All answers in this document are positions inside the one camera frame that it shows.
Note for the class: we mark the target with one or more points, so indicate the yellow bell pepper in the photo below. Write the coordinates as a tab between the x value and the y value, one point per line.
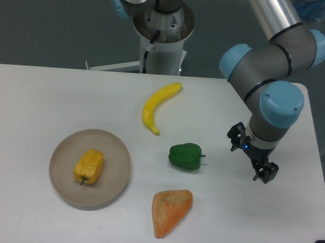
89	167

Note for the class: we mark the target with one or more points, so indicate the green bell pepper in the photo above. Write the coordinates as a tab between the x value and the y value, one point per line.
186	156

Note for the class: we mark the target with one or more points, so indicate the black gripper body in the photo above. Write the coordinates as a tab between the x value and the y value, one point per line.
258	156

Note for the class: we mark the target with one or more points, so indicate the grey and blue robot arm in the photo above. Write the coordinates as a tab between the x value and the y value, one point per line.
258	77

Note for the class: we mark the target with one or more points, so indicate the yellow banana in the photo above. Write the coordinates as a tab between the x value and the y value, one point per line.
155	100

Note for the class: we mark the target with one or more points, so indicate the beige round plate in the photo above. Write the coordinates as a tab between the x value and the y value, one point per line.
79	192

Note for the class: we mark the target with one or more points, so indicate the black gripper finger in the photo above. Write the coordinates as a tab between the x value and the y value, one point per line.
266	172
236	134

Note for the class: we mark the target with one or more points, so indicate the orange triangular bread piece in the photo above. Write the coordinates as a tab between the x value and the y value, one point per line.
168	209

